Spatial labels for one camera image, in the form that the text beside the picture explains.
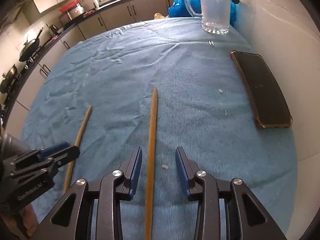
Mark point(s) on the steel pot with lid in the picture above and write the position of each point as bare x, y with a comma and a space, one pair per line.
8, 78

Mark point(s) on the lower kitchen cabinets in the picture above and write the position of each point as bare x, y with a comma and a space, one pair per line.
32, 74

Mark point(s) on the blue towel table cloth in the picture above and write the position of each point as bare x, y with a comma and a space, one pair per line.
202, 104

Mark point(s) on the red basin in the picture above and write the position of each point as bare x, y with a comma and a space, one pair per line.
68, 6

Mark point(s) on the blue plastic bag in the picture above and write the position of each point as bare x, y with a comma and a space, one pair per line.
178, 9

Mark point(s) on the black utensil holder cup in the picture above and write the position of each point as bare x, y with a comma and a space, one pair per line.
11, 146

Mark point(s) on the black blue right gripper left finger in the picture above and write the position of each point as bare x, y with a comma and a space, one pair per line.
71, 216

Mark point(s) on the black smartphone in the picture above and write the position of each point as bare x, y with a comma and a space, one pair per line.
269, 106

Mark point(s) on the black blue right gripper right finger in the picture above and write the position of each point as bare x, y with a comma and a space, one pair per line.
245, 216

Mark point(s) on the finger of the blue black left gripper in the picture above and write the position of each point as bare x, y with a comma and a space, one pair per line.
53, 149

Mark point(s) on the black wok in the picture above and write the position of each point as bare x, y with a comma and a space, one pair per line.
30, 46

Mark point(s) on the wooden chopstick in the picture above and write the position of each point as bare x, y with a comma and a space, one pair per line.
150, 165
69, 172

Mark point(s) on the clear glass beer mug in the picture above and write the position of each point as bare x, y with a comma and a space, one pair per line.
214, 15

